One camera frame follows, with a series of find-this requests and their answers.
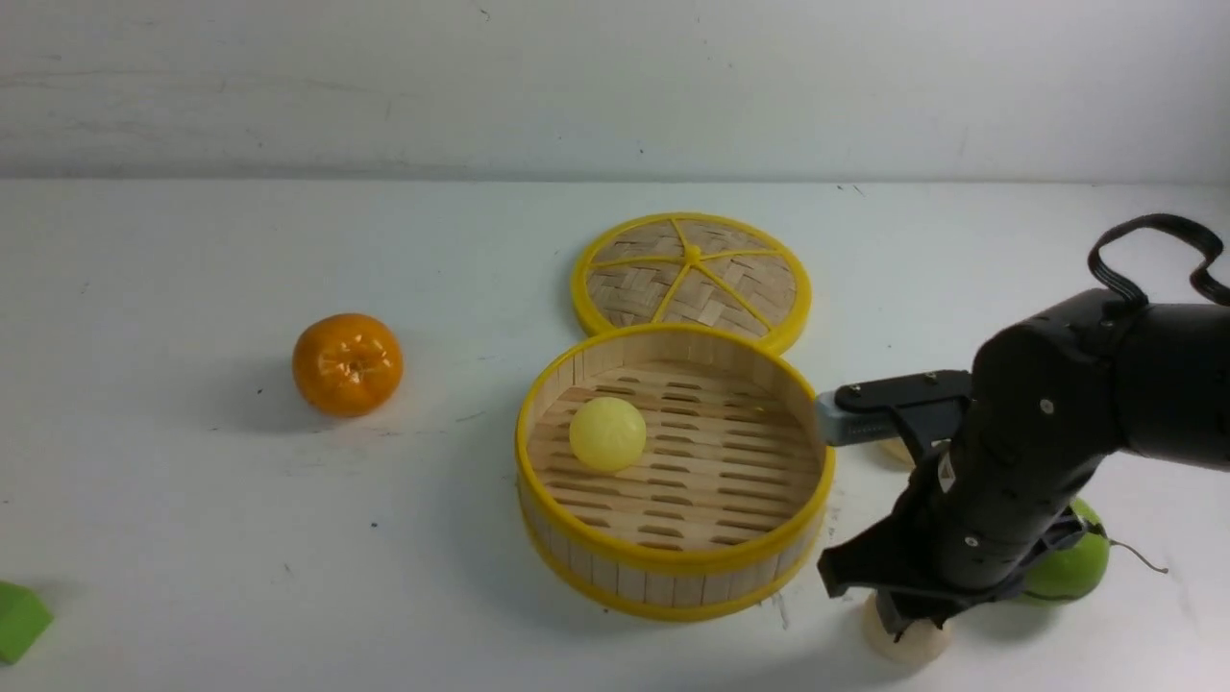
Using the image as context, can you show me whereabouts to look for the woven bamboo steamer lid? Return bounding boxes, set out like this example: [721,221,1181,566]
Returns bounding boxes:
[568,211,812,354]

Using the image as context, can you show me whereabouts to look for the green toy watermelon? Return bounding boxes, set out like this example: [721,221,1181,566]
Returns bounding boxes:
[1014,498,1169,607]

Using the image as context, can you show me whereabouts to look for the yellow bun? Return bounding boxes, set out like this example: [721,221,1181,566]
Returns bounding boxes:
[568,397,649,473]

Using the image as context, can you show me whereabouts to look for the white bun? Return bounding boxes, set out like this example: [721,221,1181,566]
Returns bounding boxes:
[878,438,918,468]
[861,592,954,670]

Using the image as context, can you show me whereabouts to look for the green block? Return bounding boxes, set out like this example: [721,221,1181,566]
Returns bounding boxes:
[0,580,54,665]

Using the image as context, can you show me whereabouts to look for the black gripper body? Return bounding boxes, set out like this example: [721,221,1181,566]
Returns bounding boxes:
[817,289,1123,616]

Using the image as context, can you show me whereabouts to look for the orange toy mandarin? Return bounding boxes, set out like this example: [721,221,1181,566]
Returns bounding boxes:
[292,312,405,419]

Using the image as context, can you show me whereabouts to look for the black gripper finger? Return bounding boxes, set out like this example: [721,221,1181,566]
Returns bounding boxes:
[873,590,927,638]

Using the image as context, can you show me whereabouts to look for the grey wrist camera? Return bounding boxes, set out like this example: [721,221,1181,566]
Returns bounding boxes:
[814,371,972,447]

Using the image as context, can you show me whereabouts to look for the black ribbon cable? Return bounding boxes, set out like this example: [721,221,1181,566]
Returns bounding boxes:
[1087,213,1230,310]

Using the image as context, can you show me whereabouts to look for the bamboo steamer tray yellow rim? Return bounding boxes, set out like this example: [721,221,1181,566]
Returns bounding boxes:
[514,324,836,622]

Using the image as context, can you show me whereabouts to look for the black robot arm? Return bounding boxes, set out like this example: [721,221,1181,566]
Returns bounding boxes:
[817,289,1229,635]

